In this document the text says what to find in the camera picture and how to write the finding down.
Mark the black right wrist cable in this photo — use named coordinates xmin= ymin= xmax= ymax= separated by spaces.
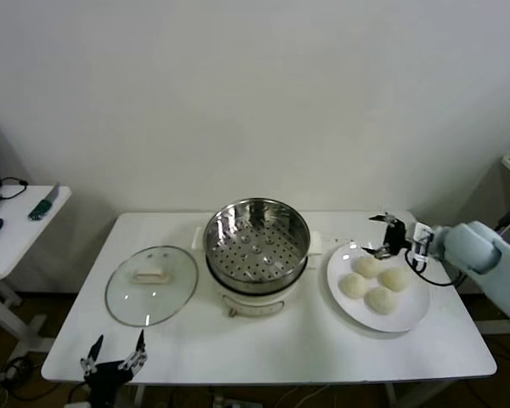
xmin=403 ymin=250 xmax=468 ymax=288

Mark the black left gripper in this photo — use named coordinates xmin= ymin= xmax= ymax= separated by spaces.
xmin=79 ymin=329 xmax=150 ymax=408

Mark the white round plate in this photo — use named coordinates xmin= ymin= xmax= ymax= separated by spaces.
xmin=326 ymin=241 xmax=433 ymax=333

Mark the white steamed baozi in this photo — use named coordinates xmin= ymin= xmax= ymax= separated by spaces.
xmin=354 ymin=256 xmax=382 ymax=280
xmin=377 ymin=266 xmax=411 ymax=293
xmin=337 ymin=272 xmax=366 ymax=300
xmin=364 ymin=286 xmax=399 ymax=315

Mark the floor cable bundle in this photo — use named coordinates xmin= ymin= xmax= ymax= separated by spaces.
xmin=0 ymin=354 xmax=35 ymax=400

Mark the glass lid with white handle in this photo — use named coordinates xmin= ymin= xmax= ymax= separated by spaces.
xmin=105 ymin=245 xmax=200 ymax=328

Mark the perforated steel steamer basket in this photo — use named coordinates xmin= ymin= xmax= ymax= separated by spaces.
xmin=190 ymin=196 xmax=324 ymax=295

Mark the green handled knife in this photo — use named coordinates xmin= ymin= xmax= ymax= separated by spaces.
xmin=27 ymin=182 xmax=60 ymax=222

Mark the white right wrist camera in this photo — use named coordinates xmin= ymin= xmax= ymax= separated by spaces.
xmin=409 ymin=221 xmax=435 ymax=261

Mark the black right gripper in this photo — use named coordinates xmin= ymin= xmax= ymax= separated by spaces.
xmin=360 ymin=213 xmax=411 ymax=260

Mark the white electric cooker base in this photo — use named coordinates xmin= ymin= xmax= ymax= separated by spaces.
xmin=191 ymin=232 xmax=323 ymax=319

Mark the white side table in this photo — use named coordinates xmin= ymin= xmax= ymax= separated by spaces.
xmin=0 ymin=184 xmax=73 ymax=362

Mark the white table leg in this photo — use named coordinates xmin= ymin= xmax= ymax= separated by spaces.
xmin=382 ymin=382 xmax=399 ymax=408
xmin=129 ymin=384 xmax=148 ymax=408

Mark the black laptop cable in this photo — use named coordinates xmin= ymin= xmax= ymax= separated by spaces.
xmin=0 ymin=177 xmax=29 ymax=201

